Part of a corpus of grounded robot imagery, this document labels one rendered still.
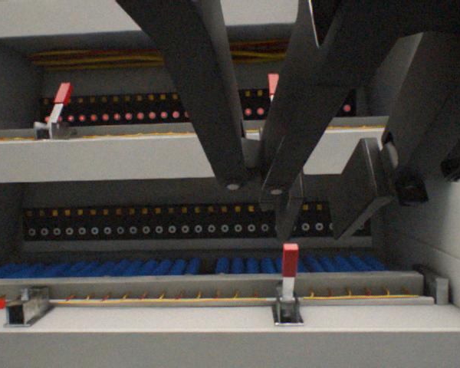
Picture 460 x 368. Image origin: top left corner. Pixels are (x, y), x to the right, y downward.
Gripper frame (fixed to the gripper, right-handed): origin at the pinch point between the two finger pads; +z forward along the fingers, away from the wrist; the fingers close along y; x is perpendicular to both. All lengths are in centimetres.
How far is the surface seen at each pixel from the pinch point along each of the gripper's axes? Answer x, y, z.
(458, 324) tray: -6.0, 15.2, 16.9
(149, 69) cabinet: 39, -22, 27
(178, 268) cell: 1.1, -13.2, 25.3
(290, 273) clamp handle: -1.8, -0.3, 13.2
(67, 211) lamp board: 10.7, -32.2, 28.4
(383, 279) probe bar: -1.2, 11.0, 21.0
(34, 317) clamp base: -5.1, -26.0, 17.4
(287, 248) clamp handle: 0.0, -0.6, 10.9
